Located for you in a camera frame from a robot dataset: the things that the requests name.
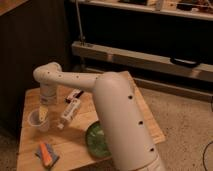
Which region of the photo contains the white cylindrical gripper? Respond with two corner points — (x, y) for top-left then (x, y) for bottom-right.
(39, 84), (57, 122)

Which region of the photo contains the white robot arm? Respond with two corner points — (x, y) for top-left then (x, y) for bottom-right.
(33, 62), (166, 171)

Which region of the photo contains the small white cube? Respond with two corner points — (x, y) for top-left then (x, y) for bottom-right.
(57, 124), (64, 130)

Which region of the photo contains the white tube bottle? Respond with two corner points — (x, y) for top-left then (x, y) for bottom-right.
(60, 98), (81, 124)

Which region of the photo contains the wooden table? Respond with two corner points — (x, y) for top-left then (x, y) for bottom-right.
(16, 70), (166, 171)

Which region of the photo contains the red and white small box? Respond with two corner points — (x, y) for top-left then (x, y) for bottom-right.
(65, 89), (83, 103)

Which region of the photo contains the orange marker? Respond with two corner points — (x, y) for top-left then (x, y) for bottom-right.
(39, 142), (52, 167)

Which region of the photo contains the blue sponge cloth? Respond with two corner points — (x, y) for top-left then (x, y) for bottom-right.
(35, 142), (59, 169)

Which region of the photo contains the metal shelf rack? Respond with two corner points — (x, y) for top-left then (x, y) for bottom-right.
(69, 0), (213, 82)

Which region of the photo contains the black handle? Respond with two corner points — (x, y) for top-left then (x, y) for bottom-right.
(170, 58), (201, 68)

